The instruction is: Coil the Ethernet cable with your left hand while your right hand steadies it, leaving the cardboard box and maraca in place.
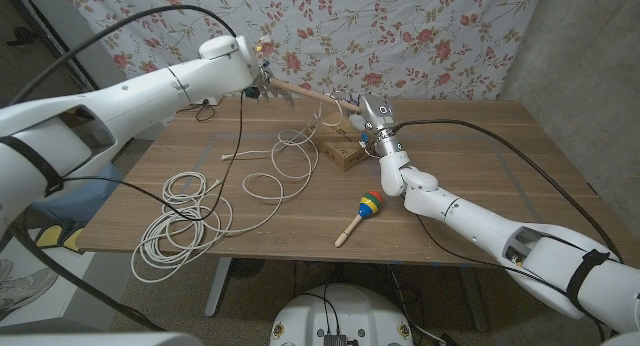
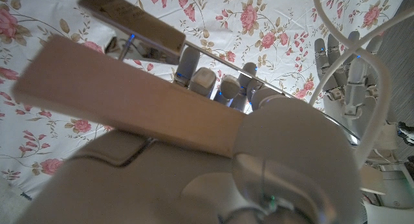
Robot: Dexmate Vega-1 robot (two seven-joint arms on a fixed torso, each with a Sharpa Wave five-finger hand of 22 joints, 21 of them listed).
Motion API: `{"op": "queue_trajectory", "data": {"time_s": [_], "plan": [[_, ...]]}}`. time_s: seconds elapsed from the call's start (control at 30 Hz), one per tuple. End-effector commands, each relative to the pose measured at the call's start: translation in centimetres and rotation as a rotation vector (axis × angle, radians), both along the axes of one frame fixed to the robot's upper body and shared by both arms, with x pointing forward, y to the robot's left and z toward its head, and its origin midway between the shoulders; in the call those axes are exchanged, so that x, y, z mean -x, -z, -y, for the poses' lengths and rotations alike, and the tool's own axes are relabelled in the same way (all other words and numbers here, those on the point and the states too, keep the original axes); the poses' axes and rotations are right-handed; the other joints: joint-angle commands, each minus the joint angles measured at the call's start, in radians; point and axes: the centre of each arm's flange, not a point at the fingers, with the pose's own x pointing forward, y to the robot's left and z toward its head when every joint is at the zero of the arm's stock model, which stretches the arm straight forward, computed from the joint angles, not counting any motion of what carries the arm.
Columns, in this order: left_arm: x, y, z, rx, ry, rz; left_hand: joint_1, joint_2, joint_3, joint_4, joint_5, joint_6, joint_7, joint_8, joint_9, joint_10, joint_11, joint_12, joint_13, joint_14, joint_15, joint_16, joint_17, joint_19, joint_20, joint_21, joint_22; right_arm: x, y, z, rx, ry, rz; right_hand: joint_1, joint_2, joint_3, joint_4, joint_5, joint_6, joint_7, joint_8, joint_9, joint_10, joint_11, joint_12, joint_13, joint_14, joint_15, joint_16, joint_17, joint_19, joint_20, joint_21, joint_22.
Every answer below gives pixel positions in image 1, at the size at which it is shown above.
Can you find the grey table leg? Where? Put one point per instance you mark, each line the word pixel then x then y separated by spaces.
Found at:
pixel 474 301

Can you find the grey sneaker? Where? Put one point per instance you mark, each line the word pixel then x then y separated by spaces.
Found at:
pixel 25 291

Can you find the light wooden slat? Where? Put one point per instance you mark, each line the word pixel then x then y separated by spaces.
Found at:
pixel 310 92

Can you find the white power strip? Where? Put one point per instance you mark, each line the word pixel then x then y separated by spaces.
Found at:
pixel 215 101

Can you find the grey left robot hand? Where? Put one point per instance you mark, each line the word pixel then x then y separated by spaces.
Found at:
pixel 265 83

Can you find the brown cardboard box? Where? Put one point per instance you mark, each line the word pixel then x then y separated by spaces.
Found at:
pixel 345 153

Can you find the colourful striped wooden maraca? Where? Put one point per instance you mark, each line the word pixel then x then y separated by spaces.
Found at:
pixel 371 202

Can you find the yellow and black pads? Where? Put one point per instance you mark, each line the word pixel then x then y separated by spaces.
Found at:
pixel 50 236

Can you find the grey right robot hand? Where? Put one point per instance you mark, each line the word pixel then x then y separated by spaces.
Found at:
pixel 377 113

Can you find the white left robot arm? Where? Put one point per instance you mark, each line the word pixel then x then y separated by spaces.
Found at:
pixel 125 101

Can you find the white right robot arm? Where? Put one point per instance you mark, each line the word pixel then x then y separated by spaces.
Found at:
pixel 475 216

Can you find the floral print backdrop cloth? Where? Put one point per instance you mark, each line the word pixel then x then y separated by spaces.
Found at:
pixel 425 36

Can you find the white robot torso base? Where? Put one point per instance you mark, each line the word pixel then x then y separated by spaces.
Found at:
pixel 345 311

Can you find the dark brown door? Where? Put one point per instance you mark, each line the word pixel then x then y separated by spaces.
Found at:
pixel 30 61

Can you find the white table leg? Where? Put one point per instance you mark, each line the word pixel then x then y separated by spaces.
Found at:
pixel 218 286

